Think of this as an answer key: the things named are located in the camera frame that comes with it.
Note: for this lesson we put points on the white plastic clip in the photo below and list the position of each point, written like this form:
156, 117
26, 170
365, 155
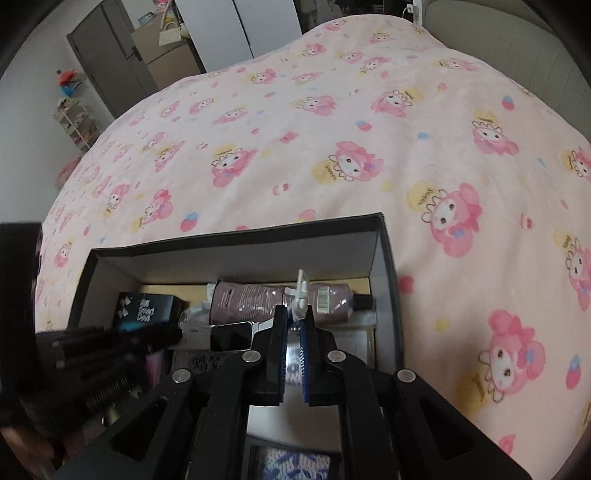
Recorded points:
301, 288

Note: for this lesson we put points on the white wardrobe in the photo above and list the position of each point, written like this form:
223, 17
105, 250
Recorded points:
221, 27

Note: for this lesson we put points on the black glossy phone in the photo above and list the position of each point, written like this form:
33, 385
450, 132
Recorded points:
231, 337

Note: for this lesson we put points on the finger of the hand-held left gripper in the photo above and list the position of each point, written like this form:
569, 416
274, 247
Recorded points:
101, 383
106, 339

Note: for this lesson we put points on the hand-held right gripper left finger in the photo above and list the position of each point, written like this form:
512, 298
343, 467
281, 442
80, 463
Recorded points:
280, 355

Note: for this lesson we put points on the purple squeeze tube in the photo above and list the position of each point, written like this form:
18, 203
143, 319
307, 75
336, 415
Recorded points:
258, 297

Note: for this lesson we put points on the small black printed carton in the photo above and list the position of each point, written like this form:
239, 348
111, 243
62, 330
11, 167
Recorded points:
152, 307

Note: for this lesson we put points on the grey door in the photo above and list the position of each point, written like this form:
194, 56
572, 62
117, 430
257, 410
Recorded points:
106, 55

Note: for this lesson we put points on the grey padded headboard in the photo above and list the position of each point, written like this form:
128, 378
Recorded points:
508, 46

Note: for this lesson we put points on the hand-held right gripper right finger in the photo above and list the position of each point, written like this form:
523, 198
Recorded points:
304, 364

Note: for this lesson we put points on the white shelf rack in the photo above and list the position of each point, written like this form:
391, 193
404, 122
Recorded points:
76, 122

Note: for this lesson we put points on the black cardboard box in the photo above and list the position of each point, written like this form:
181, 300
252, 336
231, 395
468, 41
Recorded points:
231, 258

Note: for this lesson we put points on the white wall charger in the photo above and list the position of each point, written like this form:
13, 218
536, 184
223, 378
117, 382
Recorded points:
417, 11

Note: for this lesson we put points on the blue white patterned packet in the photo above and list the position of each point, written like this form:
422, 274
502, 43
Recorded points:
291, 466

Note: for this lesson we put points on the crumpled clear plastic wrapper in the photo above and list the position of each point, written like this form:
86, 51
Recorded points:
196, 317

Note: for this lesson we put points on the pink printed blanket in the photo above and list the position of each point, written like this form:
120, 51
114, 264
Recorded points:
323, 138

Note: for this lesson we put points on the brown cardboard box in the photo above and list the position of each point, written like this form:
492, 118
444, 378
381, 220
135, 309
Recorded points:
171, 64

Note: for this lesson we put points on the cream tote bag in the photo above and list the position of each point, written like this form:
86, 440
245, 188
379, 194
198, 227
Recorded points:
171, 33

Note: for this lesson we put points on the colourful toy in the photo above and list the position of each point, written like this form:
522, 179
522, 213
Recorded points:
70, 83

